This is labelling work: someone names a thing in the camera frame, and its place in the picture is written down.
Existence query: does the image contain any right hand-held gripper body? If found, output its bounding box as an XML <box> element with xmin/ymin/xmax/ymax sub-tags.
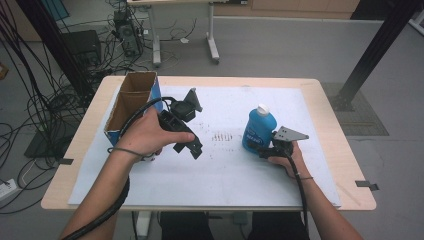
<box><xmin>271</xmin><ymin>125</ymin><xmax>310</xmax><ymax>158</ymax></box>

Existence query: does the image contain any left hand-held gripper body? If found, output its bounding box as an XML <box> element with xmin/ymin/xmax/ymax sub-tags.
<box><xmin>158</xmin><ymin>87</ymin><xmax>204</xmax><ymax>150</ymax></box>

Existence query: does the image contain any blue bottle with white cap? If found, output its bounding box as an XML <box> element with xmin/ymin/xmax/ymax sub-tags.
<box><xmin>241</xmin><ymin>103</ymin><xmax>278</xmax><ymax>155</ymax></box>

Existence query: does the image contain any person's right hand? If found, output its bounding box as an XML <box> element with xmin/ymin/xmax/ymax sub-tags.
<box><xmin>267</xmin><ymin>140</ymin><xmax>309</xmax><ymax>179</ymax></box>

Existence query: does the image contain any person's left hand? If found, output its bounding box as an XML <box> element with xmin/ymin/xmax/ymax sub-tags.
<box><xmin>114</xmin><ymin>106</ymin><xmax>197</xmax><ymax>160</ymax></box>

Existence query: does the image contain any white paper sheet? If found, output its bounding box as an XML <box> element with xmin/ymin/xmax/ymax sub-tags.
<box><xmin>67</xmin><ymin>85</ymin><xmax>342</xmax><ymax>208</ymax></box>

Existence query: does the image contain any blue cardboard box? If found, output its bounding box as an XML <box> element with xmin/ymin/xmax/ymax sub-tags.
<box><xmin>103</xmin><ymin>70</ymin><xmax>164</xmax><ymax>163</ymax></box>

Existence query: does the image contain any person's right leg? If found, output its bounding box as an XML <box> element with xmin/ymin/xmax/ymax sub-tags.
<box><xmin>248</xmin><ymin>211</ymin><xmax>311</xmax><ymax>240</ymax></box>

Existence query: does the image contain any person's leg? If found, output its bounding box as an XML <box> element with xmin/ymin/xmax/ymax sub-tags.
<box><xmin>159</xmin><ymin>211</ymin><xmax>214</xmax><ymax>240</ymax></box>
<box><xmin>248</xmin><ymin>211</ymin><xmax>311</xmax><ymax>240</ymax></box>

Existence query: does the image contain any person's left leg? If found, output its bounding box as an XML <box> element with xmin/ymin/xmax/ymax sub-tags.
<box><xmin>159</xmin><ymin>211</ymin><xmax>214</xmax><ymax>240</ymax></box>

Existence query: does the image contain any dark grid floor mat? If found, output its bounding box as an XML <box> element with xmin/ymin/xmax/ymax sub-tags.
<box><xmin>321</xmin><ymin>82</ymin><xmax>390</xmax><ymax>137</ymax></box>

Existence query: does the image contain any white table leg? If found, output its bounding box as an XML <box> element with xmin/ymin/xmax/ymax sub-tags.
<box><xmin>134</xmin><ymin>210</ymin><xmax>153</xmax><ymax>239</ymax></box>

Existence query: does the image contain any black computer tower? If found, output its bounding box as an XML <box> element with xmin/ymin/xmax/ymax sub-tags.
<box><xmin>113</xmin><ymin>9</ymin><xmax>144</xmax><ymax>58</ymax></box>

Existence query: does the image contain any black box device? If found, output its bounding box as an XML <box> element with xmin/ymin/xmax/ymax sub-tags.
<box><xmin>61</xmin><ymin>29</ymin><xmax>103</xmax><ymax>68</ymax></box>

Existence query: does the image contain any white power strip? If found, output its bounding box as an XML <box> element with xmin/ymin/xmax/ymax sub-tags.
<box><xmin>0</xmin><ymin>178</ymin><xmax>18</xmax><ymax>202</ymax></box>

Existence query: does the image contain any thick black gripper cable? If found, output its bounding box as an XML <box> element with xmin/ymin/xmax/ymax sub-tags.
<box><xmin>61</xmin><ymin>96</ymin><xmax>178</xmax><ymax>240</ymax></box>
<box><xmin>283</xmin><ymin>153</ymin><xmax>311</xmax><ymax>240</ymax></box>

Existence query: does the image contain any white desk frame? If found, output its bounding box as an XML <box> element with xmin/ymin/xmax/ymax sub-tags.
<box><xmin>126</xmin><ymin>0</ymin><xmax>249</xmax><ymax>68</ymax></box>

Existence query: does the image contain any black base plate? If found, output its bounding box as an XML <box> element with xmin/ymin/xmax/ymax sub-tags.
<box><xmin>23</xmin><ymin>124</ymin><xmax>83</xmax><ymax>160</ymax></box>

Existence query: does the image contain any tangle of black floor cables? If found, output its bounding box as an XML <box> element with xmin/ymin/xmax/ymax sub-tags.
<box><xmin>0</xmin><ymin>0</ymin><xmax>198</xmax><ymax>214</ymax></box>

